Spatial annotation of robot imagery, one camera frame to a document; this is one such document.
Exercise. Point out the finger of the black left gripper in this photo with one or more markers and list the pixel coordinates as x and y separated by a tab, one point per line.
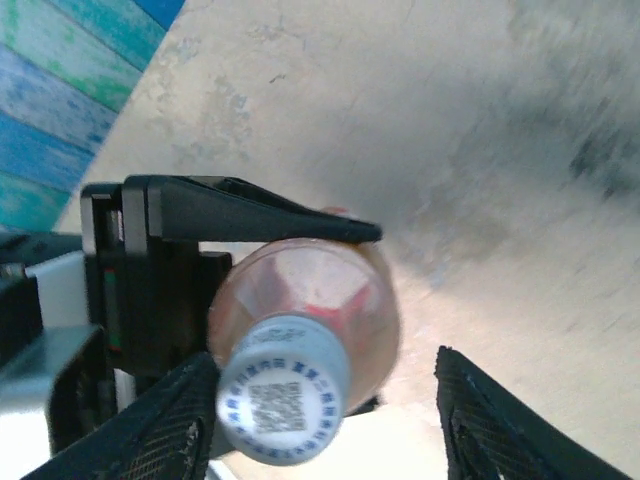
225	215

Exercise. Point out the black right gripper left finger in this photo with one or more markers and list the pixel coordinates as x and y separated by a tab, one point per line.
150	430

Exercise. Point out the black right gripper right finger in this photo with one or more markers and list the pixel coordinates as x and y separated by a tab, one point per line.
490	440

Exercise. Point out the amber tea bottle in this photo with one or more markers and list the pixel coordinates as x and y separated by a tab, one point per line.
310	285

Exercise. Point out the white cap with code print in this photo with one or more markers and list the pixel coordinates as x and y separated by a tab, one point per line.
280	400

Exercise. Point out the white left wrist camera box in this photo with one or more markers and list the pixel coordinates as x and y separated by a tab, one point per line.
55	290

